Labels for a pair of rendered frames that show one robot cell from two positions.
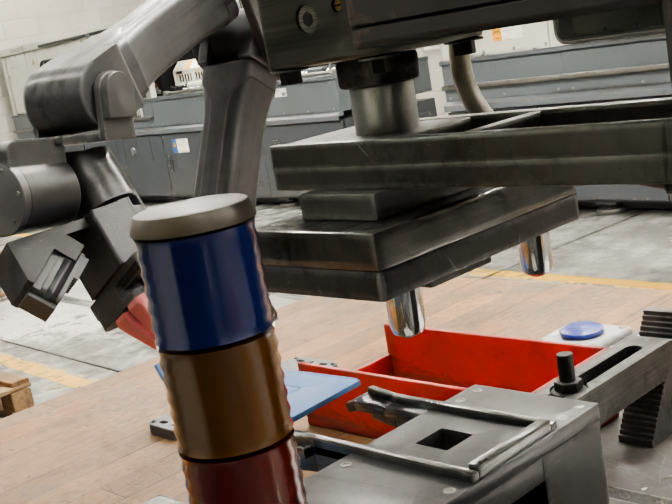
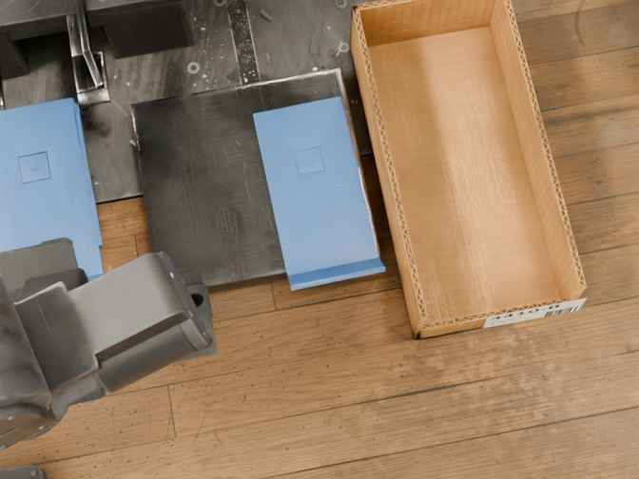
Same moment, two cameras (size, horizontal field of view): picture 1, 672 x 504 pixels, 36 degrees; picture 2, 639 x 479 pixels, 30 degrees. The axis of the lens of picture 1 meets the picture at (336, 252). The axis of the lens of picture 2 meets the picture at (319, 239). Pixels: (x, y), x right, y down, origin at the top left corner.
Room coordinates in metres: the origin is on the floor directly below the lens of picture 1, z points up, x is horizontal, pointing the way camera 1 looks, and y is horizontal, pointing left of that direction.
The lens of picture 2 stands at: (0.89, 0.40, 1.78)
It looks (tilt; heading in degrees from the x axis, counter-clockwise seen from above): 72 degrees down; 214
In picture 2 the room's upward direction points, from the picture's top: 2 degrees counter-clockwise
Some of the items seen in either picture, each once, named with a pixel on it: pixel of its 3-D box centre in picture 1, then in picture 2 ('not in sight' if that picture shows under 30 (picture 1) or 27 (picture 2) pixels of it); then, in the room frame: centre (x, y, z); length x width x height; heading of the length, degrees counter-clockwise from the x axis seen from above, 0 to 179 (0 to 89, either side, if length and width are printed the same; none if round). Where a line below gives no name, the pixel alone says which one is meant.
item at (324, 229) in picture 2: not in sight; (317, 189); (0.63, 0.23, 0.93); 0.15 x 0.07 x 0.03; 44
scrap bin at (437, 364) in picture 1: (450, 388); not in sight; (0.86, -0.08, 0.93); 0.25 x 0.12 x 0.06; 43
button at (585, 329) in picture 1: (582, 335); not in sight; (0.94, -0.22, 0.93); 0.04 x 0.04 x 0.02
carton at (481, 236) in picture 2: not in sight; (464, 159); (0.55, 0.31, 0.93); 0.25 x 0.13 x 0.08; 43
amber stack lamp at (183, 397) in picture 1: (225, 385); not in sight; (0.32, 0.04, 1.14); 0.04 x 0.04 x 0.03
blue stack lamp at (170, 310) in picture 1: (204, 279); not in sight; (0.32, 0.04, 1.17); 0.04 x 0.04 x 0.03
